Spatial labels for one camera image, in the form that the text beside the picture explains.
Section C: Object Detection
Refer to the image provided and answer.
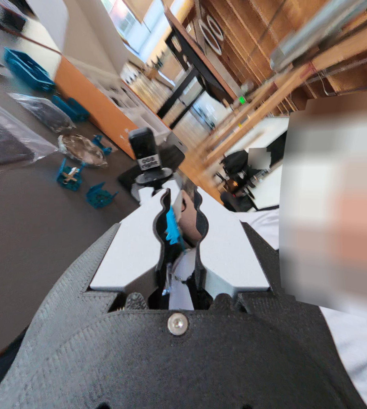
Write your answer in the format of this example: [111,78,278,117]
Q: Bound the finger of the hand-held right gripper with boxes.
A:
[172,190,185,222]
[132,183,169,206]

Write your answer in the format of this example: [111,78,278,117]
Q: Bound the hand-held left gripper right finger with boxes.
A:
[194,188,271,299]

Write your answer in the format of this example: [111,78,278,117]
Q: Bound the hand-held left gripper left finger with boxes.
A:
[90,188,172,293]

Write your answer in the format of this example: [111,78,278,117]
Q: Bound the blue round metal plate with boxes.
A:
[165,208,185,253]

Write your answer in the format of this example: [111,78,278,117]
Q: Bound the white desk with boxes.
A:
[251,162,284,211]

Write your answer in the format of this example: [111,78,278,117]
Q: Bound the raised standing desk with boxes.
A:
[156,5,238,128]

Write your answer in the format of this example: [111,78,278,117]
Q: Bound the person's right hand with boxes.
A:
[181,191,204,247]

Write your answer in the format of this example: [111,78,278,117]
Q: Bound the crumpled clear plastic bag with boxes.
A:
[58,133,108,167]

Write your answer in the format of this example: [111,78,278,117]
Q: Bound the black office chair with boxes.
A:
[219,150,269,212]

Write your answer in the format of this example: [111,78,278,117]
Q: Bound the clear plastic bag dark contents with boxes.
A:
[9,92,76,134]

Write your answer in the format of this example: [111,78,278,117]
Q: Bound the large clear plastic bag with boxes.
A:
[0,91,59,181]

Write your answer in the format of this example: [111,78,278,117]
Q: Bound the blue plastic bin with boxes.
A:
[4,47,55,92]

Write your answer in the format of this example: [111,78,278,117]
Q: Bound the person's white shirt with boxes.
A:
[233,206,367,409]

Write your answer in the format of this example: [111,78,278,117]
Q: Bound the blue perforated metal bracket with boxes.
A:
[56,157,85,192]
[85,181,119,209]
[52,95,90,122]

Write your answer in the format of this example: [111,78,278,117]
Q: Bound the small blue metal bracket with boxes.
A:
[91,134,113,156]

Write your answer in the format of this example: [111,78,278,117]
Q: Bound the white ring ceiling lamp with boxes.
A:
[199,14,225,55]

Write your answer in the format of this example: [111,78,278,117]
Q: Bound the silver ventilation duct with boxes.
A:
[269,0,367,72]

